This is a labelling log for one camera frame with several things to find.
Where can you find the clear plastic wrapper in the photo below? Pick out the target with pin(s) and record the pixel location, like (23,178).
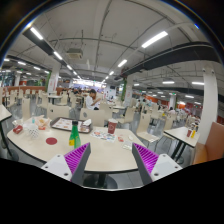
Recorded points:
(127,145)

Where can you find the beige dining table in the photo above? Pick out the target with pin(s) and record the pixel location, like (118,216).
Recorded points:
(178,134)
(3,112)

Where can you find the dark food tray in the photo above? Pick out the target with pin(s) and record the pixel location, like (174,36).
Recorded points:
(65,124)

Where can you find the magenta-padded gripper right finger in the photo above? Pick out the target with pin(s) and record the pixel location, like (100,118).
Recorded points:
(146,157)

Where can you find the ceiling lights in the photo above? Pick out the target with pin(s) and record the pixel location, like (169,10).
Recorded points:
(154,39)

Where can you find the beige chairs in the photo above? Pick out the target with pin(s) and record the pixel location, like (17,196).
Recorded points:
(96,116)

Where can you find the white paper napkin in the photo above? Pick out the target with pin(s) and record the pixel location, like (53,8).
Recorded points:
(87,122)

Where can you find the white polka dot mug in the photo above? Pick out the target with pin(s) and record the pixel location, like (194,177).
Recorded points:
(32,131)

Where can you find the green drink bottle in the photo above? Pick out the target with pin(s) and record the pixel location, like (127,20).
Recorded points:
(74,136)

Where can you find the small red packet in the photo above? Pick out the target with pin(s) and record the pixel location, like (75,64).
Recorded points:
(17,129)

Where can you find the flat round red coaster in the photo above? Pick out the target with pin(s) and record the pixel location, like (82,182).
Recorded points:
(51,141)

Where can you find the ceiling air conditioner unit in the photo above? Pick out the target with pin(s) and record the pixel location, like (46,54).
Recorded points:
(74,53)

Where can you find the printed paper leaflet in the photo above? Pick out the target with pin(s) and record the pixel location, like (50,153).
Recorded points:
(103,135)

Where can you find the red paper cup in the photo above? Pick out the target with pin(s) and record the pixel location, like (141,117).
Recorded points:
(112,126)

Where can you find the person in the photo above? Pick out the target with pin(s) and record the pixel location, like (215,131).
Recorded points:
(90,101)

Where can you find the crumpled food wrapper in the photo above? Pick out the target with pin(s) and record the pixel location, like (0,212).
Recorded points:
(42,122)

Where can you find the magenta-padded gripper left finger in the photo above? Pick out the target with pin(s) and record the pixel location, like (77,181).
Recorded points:
(78,156)

